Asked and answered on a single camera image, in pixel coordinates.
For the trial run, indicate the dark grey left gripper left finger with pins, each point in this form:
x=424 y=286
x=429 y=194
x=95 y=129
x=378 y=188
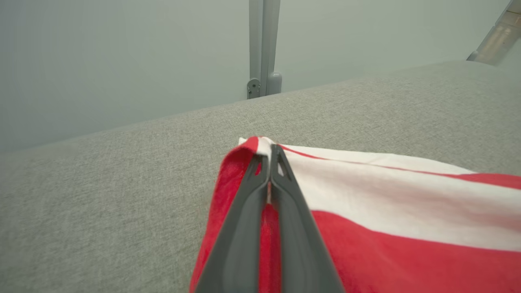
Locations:
x=238 y=236

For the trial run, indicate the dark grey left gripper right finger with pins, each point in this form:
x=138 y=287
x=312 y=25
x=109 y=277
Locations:
x=301 y=240

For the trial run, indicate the red shorts white stripes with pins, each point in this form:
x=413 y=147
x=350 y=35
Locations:
x=407 y=252

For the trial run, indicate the grey metal frame post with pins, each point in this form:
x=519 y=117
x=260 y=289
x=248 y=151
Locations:
x=264 y=44

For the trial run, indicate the slanted grey metal frame bar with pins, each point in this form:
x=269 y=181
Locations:
x=498 y=36

